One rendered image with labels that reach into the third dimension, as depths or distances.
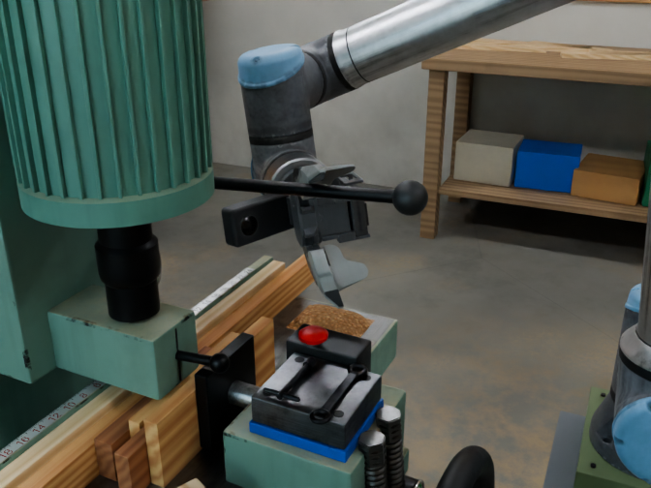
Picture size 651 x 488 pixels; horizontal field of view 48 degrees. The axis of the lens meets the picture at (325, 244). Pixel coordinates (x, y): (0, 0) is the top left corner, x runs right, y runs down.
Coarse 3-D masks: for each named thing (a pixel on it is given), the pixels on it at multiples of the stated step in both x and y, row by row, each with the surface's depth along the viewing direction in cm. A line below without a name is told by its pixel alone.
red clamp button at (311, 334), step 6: (300, 330) 74; (306, 330) 73; (312, 330) 73; (318, 330) 73; (324, 330) 74; (300, 336) 73; (306, 336) 73; (312, 336) 72; (318, 336) 72; (324, 336) 73; (306, 342) 72; (312, 342) 72; (318, 342) 72
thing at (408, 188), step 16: (256, 192) 79; (272, 192) 78; (288, 192) 77; (304, 192) 76; (320, 192) 75; (336, 192) 74; (352, 192) 74; (368, 192) 73; (384, 192) 72; (400, 192) 70; (416, 192) 70; (400, 208) 71; (416, 208) 70
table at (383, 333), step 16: (304, 304) 104; (288, 320) 100; (384, 320) 100; (288, 336) 96; (368, 336) 96; (384, 336) 96; (384, 352) 97; (384, 368) 99; (192, 464) 74; (208, 464) 74; (224, 464) 74; (96, 480) 72; (112, 480) 72; (176, 480) 72; (208, 480) 72; (224, 480) 72
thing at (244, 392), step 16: (240, 336) 78; (224, 352) 75; (240, 352) 76; (208, 368) 73; (240, 368) 77; (208, 384) 72; (224, 384) 75; (240, 384) 76; (208, 400) 72; (224, 400) 75; (240, 400) 75; (208, 416) 73; (224, 416) 76; (208, 432) 74; (208, 448) 75
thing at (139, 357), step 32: (96, 288) 80; (64, 320) 74; (96, 320) 73; (160, 320) 73; (192, 320) 75; (64, 352) 76; (96, 352) 74; (128, 352) 72; (160, 352) 71; (128, 384) 74; (160, 384) 72
